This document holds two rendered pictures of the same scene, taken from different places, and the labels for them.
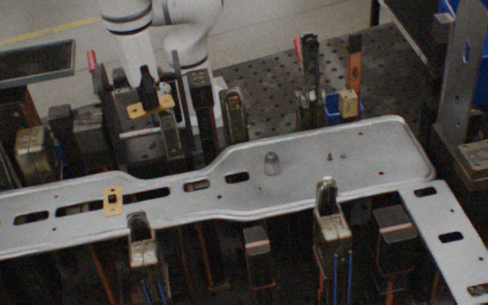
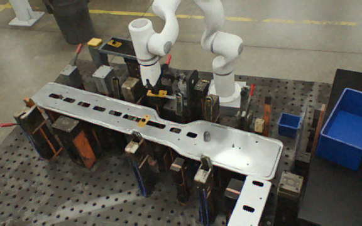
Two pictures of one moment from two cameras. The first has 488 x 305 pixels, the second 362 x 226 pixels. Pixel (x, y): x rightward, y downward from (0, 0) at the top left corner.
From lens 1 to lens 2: 0.67 m
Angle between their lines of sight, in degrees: 28
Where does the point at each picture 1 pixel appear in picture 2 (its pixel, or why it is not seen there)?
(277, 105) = not seen: hidden behind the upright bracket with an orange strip
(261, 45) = (323, 64)
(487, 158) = (290, 184)
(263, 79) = (271, 90)
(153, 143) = not seen: hidden behind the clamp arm
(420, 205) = (249, 188)
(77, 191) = (136, 110)
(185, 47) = (219, 65)
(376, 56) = not seen: hidden behind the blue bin
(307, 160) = (224, 142)
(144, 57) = (148, 76)
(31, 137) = (131, 82)
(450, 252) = (241, 214)
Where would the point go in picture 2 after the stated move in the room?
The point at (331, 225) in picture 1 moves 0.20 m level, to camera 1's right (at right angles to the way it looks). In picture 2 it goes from (200, 174) to (246, 195)
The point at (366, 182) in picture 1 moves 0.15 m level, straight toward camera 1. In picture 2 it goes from (237, 164) to (213, 187)
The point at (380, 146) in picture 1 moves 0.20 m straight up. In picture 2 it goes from (259, 152) to (262, 120)
